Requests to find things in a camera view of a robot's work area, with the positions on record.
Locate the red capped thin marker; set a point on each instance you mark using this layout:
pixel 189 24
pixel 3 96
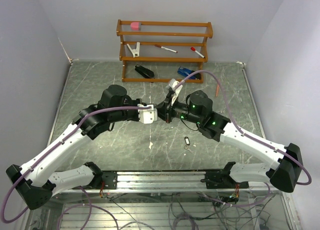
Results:
pixel 166 48

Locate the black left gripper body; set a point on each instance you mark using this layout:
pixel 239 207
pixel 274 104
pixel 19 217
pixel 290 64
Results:
pixel 132 114

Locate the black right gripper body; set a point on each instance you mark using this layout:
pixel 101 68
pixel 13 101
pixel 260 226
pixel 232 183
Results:
pixel 174 110

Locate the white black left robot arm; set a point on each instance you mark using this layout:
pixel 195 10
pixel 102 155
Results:
pixel 38 180

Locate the orange pencil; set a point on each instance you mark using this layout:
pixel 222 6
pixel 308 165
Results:
pixel 217 90

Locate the blue stapler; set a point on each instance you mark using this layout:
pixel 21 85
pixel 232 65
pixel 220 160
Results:
pixel 185 72

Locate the black stapler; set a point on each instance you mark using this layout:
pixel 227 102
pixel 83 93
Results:
pixel 144 72

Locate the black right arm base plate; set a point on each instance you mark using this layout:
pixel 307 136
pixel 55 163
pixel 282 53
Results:
pixel 216 179

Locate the aluminium mounting rail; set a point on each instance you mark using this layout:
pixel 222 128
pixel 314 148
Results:
pixel 158 181

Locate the red capped white marker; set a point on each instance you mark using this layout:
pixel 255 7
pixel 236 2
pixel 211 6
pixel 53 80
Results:
pixel 197 52

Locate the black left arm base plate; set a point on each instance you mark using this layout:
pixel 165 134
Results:
pixel 106 179

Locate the brown wooden shelf rack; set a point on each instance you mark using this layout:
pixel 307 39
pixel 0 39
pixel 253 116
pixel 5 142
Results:
pixel 179 36

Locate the white plastic clamp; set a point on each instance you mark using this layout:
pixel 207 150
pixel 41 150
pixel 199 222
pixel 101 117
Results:
pixel 134 51

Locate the pink eraser block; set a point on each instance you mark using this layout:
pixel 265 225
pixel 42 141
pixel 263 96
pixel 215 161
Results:
pixel 135 26

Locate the black tagged key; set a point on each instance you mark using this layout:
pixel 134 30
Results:
pixel 187 144

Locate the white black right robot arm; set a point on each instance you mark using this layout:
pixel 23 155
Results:
pixel 280 165

